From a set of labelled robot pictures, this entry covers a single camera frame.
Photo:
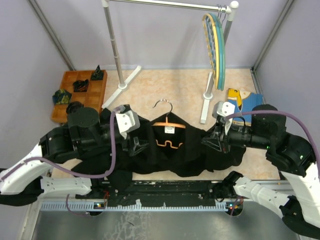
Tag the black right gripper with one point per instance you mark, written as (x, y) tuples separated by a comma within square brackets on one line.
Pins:
[(220, 140)]

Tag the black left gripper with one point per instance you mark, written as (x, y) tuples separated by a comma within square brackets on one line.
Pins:
[(137, 147)]

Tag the black t-shirt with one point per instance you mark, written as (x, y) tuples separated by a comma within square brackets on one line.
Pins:
[(189, 160)]

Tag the orange hanger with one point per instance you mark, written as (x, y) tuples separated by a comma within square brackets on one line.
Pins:
[(169, 127)]

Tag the white clothes rack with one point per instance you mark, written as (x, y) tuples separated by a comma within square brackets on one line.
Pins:
[(226, 15)]

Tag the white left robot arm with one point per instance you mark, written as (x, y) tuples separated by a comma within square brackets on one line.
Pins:
[(74, 159)]

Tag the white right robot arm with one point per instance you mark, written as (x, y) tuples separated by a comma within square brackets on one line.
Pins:
[(296, 158)]

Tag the blue yellow folded shirt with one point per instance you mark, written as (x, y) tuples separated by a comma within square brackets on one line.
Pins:
[(244, 101)]

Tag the yellow hanger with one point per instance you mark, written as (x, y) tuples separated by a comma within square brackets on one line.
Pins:
[(216, 50)]

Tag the green hanger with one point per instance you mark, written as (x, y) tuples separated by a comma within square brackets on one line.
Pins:
[(222, 53)]

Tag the wooden compartment tray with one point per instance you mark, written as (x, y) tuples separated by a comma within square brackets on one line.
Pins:
[(94, 96)]

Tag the rolled black tie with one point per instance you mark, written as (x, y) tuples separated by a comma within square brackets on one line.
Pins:
[(73, 107)]

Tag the dark green pointed cloth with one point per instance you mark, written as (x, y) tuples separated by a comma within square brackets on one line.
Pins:
[(97, 75)]

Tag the dark orange patterned cloth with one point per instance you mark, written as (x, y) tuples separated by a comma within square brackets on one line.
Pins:
[(80, 86)]

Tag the green floral folded cloth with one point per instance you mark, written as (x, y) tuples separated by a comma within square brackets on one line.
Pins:
[(61, 97)]

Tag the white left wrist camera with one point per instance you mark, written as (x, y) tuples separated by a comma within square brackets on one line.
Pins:
[(127, 120)]

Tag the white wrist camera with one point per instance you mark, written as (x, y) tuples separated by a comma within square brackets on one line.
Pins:
[(223, 109), (127, 120)]

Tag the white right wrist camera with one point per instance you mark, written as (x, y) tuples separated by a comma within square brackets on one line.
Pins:
[(223, 109)]

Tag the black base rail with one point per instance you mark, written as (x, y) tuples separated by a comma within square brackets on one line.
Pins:
[(173, 193)]

